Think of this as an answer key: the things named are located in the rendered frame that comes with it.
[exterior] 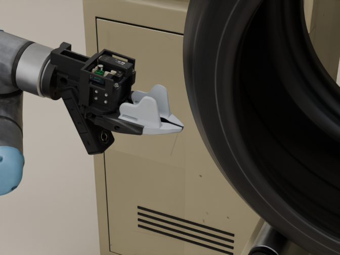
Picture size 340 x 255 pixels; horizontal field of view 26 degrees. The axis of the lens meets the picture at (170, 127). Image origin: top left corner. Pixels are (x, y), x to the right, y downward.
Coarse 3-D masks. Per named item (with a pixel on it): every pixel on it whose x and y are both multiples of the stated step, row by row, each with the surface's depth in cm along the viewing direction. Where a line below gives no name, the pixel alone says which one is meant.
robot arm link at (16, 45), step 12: (0, 36) 110; (12, 36) 111; (0, 48) 109; (12, 48) 109; (24, 48) 109; (0, 60) 109; (12, 60) 108; (0, 72) 109; (12, 72) 109; (0, 84) 112; (12, 84) 110
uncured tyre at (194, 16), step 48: (192, 0) 85; (240, 0) 78; (288, 0) 105; (192, 48) 86; (240, 48) 83; (288, 48) 109; (192, 96) 90; (240, 96) 103; (288, 96) 111; (336, 96) 110; (240, 144) 87; (288, 144) 108; (336, 144) 112; (240, 192) 92; (288, 192) 91; (336, 192) 106; (336, 240) 88
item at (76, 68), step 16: (64, 48) 107; (48, 64) 107; (64, 64) 106; (80, 64) 105; (96, 64) 107; (112, 64) 106; (128, 64) 106; (48, 80) 107; (64, 80) 110; (80, 80) 104; (96, 80) 104; (112, 80) 102; (128, 80) 108; (48, 96) 109; (80, 96) 105; (96, 96) 106; (112, 96) 104; (80, 112) 108; (96, 112) 106; (112, 112) 106
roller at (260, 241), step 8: (264, 224) 101; (264, 232) 99; (272, 232) 98; (256, 240) 98; (264, 240) 97; (272, 240) 97; (280, 240) 98; (288, 240) 99; (256, 248) 96; (264, 248) 96; (272, 248) 96; (280, 248) 97; (288, 248) 100
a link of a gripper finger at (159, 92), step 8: (152, 88) 106; (160, 88) 105; (136, 96) 108; (144, 96) 107; (152, 96) 107; (160, 96) 106; (136, 104) 108; (160, 104) 107; (168, 104) 106; (160, 112) 107; (168, 112) 107; (168, 120) 106; (176, 120) 106
